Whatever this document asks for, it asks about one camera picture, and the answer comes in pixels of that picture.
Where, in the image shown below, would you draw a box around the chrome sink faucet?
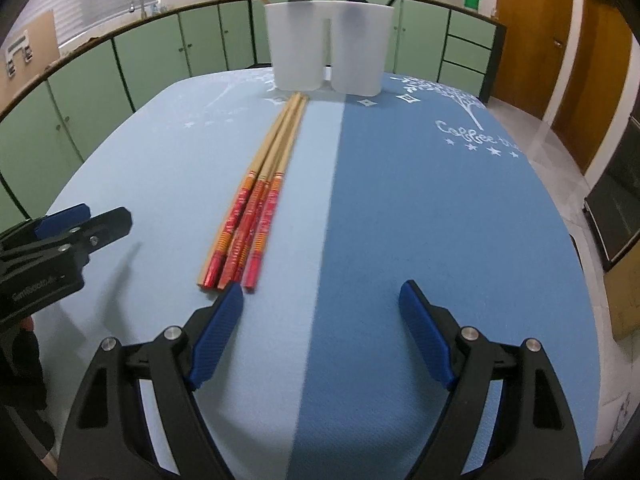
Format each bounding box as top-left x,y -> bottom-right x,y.
128,0 -> 148,20

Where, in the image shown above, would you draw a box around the green lower kitchen cabinets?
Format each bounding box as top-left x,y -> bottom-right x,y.
1,0 -> 506,229

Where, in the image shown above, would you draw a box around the white plastic utensil holder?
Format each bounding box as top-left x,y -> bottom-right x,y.
265,0 -> 394,98

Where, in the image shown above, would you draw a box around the brown wooden door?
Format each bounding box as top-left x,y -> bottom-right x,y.
492,0 -> 573,119
552,0 -> 632,172

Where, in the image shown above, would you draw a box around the red wooden chopstick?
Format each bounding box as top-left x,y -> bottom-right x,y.
198,92 -> 303,289
236,93 -> 309,292
216,93 -> 307,291

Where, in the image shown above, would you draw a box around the two-tone blue tablecloth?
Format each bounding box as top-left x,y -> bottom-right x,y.
35,70 -> 600,479

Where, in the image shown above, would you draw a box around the cardboard board with paper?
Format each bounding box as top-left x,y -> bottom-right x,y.
1,10 -> 60,110

